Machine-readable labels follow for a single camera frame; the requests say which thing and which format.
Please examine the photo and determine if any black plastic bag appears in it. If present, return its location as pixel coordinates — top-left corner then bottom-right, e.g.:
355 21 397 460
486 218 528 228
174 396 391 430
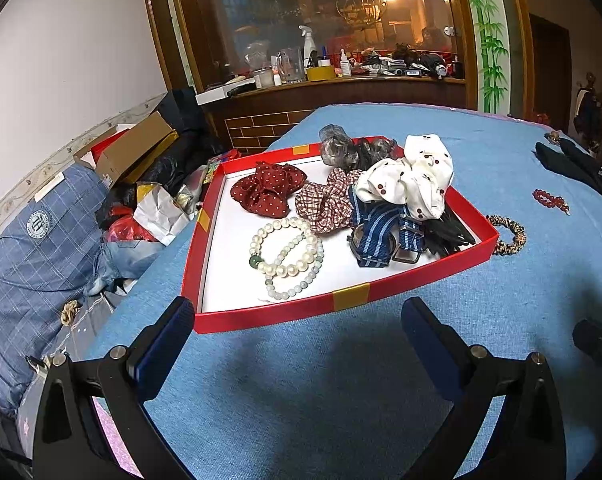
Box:
136 87 222 196

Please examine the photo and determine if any grey sheer scrunchie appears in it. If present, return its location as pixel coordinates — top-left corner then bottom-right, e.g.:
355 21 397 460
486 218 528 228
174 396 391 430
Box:
319 124 398 171

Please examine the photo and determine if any wooden counter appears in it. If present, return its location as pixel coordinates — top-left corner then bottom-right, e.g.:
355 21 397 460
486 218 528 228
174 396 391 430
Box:
201 75 466 156

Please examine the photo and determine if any blue tablecloth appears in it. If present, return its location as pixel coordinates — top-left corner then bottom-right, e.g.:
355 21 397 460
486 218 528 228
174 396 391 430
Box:
83 102 602 480

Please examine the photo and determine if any light denim cloth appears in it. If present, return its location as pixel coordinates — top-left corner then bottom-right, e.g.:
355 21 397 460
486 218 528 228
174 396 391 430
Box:
83 240 162 296

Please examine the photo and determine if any black umbrella sleeve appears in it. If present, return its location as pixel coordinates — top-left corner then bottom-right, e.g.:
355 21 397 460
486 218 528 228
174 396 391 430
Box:
535 142 582 176

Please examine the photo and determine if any pile of assorted counter things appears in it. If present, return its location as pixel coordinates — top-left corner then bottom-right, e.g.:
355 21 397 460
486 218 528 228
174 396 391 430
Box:
361 42 464 80

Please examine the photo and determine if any white spray bottle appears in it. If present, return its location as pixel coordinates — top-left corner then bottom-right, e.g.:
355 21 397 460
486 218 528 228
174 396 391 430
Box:
299 24 318 68

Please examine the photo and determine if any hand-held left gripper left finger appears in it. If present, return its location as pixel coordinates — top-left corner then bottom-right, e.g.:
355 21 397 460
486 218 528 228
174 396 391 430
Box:
31 296 196 480

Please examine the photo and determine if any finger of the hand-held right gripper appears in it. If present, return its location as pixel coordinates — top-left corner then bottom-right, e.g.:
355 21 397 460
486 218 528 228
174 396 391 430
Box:
572 317 602 372

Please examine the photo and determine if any red plaid scrunchie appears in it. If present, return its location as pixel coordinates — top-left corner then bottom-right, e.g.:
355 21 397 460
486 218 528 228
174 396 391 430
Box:
295 167 364 236

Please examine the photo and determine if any flat white box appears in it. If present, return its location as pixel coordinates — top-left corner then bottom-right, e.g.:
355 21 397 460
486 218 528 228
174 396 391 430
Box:
196 82 256 107

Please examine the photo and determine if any hanging dark backpack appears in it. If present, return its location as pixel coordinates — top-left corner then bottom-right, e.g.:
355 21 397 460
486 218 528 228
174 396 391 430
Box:
573 72 602 136

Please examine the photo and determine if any red plastic bag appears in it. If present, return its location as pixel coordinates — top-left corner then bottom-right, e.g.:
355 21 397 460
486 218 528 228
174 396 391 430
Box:
103 210 156 246

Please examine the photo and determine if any red bead bracelet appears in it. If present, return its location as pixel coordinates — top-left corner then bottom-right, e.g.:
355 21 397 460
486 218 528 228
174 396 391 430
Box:
532 188 572 216

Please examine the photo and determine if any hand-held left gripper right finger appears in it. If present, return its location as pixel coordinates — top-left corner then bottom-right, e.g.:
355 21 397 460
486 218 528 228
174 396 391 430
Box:
401 296 568 480

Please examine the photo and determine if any green bamboo wall painting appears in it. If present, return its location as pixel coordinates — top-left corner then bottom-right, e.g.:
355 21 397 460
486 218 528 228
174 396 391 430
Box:
458 0 512 113

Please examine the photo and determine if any red polka dot scrunchie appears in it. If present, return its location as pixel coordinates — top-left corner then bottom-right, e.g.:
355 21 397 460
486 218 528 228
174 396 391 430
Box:
230 161 308 219

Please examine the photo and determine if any black folding umbrella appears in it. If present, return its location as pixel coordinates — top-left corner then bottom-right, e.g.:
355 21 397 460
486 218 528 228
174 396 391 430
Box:
543 130 602 201

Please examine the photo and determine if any blue plaid bag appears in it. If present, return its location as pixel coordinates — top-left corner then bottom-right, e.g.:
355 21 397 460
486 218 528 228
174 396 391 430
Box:
0 162 116 411

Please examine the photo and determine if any white pearl bracelet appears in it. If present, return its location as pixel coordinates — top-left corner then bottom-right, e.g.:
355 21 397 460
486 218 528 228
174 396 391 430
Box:
250 216 322 278

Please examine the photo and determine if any red shallow box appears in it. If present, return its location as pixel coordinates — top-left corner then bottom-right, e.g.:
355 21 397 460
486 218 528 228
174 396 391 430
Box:
181 135 500 335

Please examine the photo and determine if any dark wooden door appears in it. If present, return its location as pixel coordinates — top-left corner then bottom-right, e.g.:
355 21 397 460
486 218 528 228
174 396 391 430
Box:
528 12 572 128

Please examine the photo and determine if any pale jade bead bracelet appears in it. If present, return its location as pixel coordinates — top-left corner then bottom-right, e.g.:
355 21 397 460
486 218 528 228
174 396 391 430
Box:
248 237 326 302

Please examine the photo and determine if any crumpled white paper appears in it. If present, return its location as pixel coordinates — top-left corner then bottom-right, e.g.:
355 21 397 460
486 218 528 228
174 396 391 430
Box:
133 182 194 246

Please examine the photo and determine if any blue striped watch strap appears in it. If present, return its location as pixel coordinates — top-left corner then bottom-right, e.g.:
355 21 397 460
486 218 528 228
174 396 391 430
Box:
348 187 426 268

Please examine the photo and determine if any clear glass jug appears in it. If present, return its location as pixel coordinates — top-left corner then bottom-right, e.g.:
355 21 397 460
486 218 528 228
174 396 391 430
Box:
276 47 304 85

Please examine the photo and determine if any brown cardboard box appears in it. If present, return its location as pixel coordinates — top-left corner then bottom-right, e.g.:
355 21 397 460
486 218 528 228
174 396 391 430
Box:
73 110 179 183

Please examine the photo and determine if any leopard print hair tie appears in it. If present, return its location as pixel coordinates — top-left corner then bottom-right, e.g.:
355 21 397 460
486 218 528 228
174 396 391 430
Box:
486 214 528 257

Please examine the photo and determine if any white dotted scrunchie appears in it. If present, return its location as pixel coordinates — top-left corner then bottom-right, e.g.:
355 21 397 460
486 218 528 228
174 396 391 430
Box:
356 133 454 221

